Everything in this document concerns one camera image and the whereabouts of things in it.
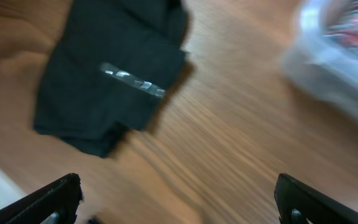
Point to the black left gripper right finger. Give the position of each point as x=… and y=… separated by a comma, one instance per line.
x=300, y=203

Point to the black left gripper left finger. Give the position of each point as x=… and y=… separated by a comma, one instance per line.
x=62, y=196

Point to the black garment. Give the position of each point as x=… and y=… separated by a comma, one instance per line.
x=110, y=71

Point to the plaid shirt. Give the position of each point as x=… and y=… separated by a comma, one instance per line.
x=356, y=31

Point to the clear plastic storage bin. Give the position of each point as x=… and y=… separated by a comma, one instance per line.
x=318, y=65

